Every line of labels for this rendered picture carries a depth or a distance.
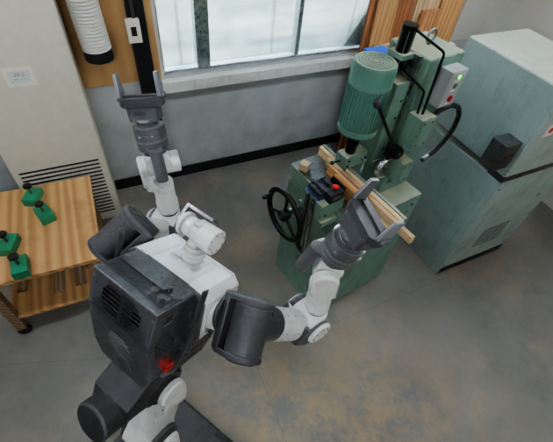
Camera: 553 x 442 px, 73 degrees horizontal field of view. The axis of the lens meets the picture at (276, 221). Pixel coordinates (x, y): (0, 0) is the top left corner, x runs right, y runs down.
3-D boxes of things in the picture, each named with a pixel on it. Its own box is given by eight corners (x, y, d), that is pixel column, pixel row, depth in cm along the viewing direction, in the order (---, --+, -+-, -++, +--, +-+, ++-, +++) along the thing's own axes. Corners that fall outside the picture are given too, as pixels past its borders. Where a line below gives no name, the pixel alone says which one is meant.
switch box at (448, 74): (426, 102, 162) (441, 66, 150) (441, 96, 166) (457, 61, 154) (437, 109, 159) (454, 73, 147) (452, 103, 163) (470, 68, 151)
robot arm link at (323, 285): (341, 279, 86) (333, 306, 96) (339, 247, 92) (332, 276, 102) (313, 277, 86) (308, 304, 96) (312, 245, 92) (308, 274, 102)
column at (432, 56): (349, 169, 209) (390, 37, 155) (378, 158, 218) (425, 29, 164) (377, 195, 197) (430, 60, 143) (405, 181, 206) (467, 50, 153)
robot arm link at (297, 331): (308, 352, 112) (271, 355, 93) (283, 318, 119) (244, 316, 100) (334, 325, 110) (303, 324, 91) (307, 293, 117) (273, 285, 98)
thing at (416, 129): (397, 140, 170) (409, 111, 159) (411, 135, 174) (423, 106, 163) (411, 151, 166) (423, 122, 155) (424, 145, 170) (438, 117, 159)
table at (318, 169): (274, 177, 193) (275, 168, 188) (320, 160, 205) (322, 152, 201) (349, 261, 161) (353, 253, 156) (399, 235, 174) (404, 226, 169)
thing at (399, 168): (382, 173, 184) (389, 153, 175) (391, 169, 187) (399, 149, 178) (395, 185, 179) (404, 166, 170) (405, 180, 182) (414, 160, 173)
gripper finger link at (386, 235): (405, 220, 72) (386, 238, 76) (393, 220, 70) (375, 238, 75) (409, 226, 71) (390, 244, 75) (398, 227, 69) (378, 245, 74)
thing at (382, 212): (325, 164, 194) (326, 158, 191) (327, 163, 195) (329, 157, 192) (408, 244, 163) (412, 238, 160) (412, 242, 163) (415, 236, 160)
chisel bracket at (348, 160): (333, 164, 181) (336, 150, 175) (355, 156, 187) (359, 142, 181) (342, 174, 177) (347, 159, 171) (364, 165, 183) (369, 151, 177)
